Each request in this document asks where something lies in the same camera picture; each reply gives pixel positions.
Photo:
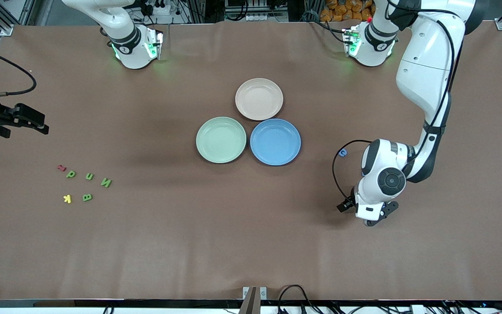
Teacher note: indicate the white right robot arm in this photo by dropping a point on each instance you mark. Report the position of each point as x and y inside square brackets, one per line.
[124, 39]

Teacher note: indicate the metal bracket plate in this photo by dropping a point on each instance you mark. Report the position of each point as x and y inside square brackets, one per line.
[263, 293]

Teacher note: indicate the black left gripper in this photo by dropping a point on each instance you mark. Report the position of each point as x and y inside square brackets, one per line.
[346, 206]

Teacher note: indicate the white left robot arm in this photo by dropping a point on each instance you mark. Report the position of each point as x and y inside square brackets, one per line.
[425, 65]

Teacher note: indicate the white power strip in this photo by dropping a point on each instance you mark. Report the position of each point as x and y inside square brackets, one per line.
[264, 17]
[159, 8]

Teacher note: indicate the black table edge rail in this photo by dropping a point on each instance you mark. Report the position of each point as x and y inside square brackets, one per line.
[146, 304]

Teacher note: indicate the green foam letter p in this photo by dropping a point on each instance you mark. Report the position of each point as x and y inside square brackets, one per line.
[71, 175]

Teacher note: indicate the pale green plate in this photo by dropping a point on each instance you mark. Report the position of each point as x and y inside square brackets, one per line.
[221, 139]

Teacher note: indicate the pale pink plate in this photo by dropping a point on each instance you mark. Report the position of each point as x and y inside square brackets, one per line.
[259, 99]

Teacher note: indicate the green foam letter B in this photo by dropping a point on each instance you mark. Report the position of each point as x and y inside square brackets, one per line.
[87, 197]

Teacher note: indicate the green foam letter N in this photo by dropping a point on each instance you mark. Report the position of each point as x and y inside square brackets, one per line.
[106, 183]

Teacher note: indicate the orange round objects pile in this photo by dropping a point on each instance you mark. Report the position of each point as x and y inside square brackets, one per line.
[342, 11]

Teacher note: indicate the green foam letter u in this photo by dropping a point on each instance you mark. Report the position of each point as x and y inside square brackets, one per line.
[87, 176]

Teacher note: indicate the brown table cover mat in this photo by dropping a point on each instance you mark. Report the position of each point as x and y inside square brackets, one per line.
[251, 226]

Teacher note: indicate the blue plate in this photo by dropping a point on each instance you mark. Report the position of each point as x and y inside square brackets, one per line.
[275, 141]

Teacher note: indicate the yellow foam letter k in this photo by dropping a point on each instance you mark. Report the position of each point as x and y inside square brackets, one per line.
[69, 199]

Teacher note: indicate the grey camera post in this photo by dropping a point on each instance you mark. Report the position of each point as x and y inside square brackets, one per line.
[249, 305]

